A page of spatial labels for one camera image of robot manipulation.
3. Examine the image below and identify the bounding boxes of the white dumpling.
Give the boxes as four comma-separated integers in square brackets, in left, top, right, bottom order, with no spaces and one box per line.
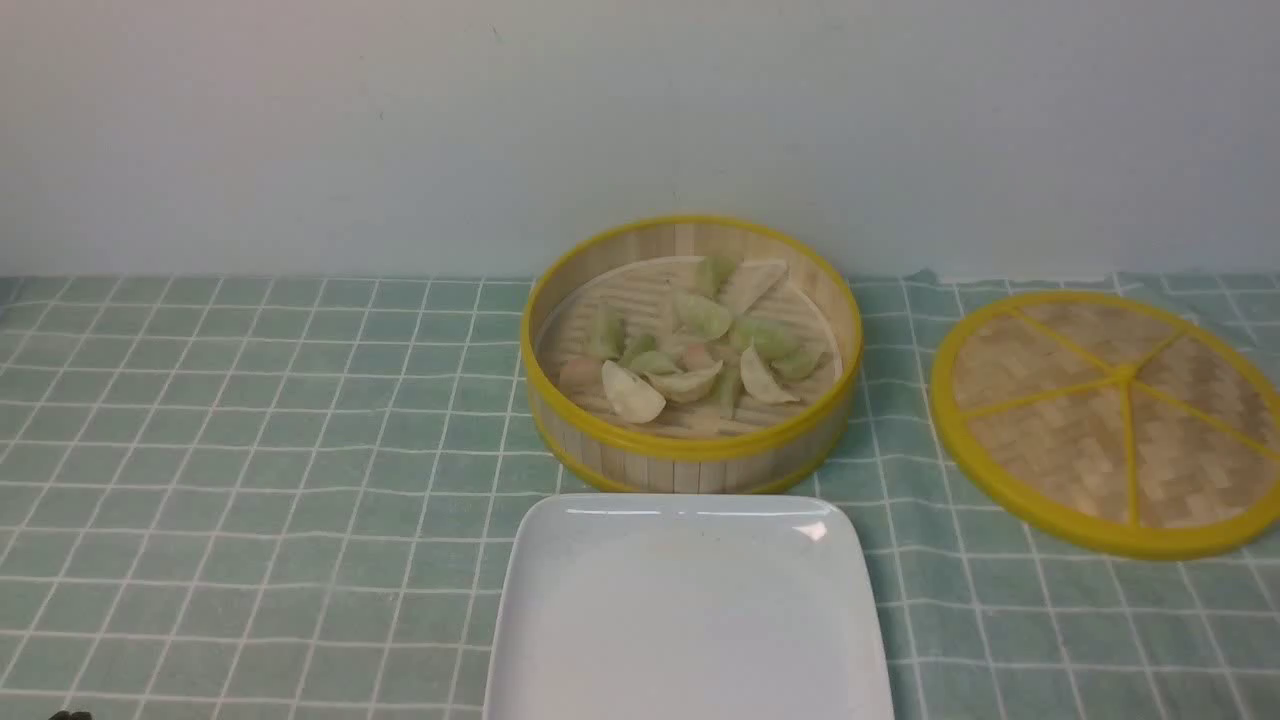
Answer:
[645,361,724,404]
[739,345,800,405]
[602,360,667,424]

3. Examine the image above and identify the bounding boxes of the white square plate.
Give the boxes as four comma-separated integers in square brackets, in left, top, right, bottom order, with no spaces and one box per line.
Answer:
[483,493,895,719]

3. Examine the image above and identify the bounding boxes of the bamboo steamer basket yellow rim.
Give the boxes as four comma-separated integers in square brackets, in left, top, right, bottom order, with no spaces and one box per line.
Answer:
[521,217,863,495]

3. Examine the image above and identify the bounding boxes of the pink dumpling left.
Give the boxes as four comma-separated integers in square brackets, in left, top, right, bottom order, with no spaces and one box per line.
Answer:
[556,356,604,396]

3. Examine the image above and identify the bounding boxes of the green dumpling centre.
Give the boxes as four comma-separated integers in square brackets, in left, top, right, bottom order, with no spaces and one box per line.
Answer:
[672,292,736,342]

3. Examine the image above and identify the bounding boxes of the green dumpling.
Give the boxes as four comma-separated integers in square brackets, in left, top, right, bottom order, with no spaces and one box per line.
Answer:
[672,292,736,342]
[771,345,827,382]
[730,315,803,363]

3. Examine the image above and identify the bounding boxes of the green dumpling far right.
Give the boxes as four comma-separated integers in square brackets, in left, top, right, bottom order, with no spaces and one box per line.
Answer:
[771,345,827,382]

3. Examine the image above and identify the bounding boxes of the green checked tablecloth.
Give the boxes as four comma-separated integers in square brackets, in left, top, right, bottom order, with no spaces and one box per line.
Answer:
[1,272,1279,719]

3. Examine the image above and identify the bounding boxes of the woven bamboo steamer lid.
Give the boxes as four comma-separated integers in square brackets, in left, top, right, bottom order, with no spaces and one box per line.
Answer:
[929,290,1279,561]

